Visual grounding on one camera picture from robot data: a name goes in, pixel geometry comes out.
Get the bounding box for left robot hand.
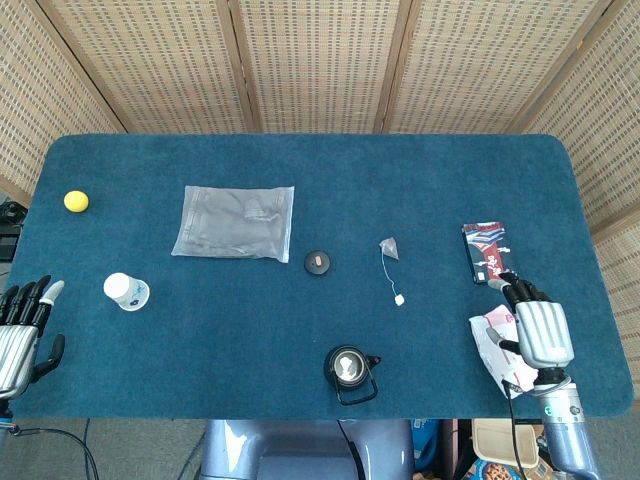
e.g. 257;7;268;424
0;274;66;401

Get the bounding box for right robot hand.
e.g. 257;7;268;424
487;272;575;386

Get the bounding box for pyramid tea bag with string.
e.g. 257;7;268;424
378;236;406;308

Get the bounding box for black cast iron teapot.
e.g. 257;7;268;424
323;344;382;407

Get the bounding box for black lid orange knob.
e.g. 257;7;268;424
303;250;332;276

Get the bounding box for clear plastic zip bag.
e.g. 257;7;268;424
170;185;296;264

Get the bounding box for crumpled white paper wrapper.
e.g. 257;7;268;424
468;305;539;400

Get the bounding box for dark box red white print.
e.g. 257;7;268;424
460;221;519;286

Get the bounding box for black equipment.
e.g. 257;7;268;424
0;197;27;262

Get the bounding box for white paper cup blue flowers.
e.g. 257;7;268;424
102;272;151;312

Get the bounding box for cookie snack package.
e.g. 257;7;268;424
462;457;551;480

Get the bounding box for yellow ball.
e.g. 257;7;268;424
63;190;90;215

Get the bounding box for blue plastic pack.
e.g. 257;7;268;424
410;418;442;472

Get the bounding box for blue carpet table mat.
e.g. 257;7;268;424
7;132;635;421

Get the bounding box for blue robot torso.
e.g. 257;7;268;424
199;418;416;480

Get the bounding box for woven bamboo folding screen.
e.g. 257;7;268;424
0;0;640;401

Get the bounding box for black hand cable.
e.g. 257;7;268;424
501;378;529;480

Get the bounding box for black floor cables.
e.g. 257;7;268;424
0;418;102;480

